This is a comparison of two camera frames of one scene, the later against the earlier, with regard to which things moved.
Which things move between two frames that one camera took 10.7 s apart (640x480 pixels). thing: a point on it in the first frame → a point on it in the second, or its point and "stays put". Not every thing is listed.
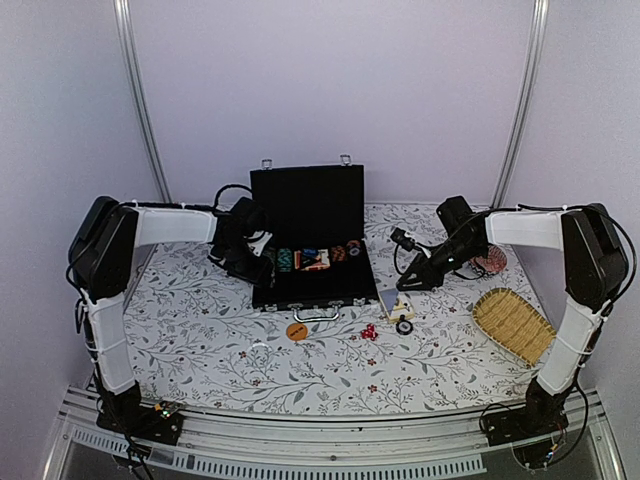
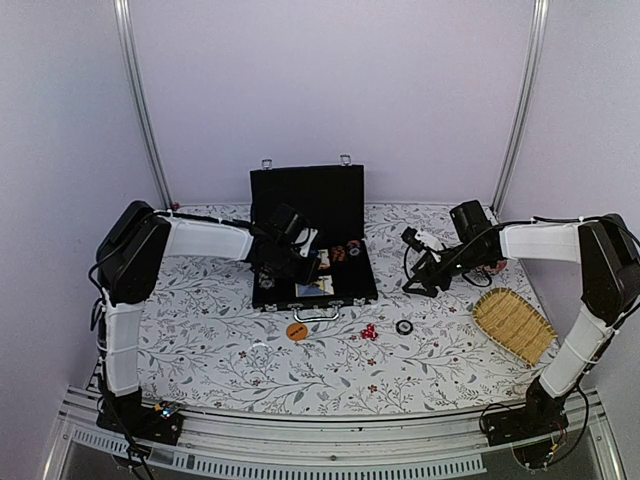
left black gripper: (257, 276) → (310, 274)
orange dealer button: (297, 331) stays put
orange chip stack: (338, 254) stays put
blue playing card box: (394, 306) → (323, 286)
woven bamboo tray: (513, 324) stays put
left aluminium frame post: (125, 26) stays put
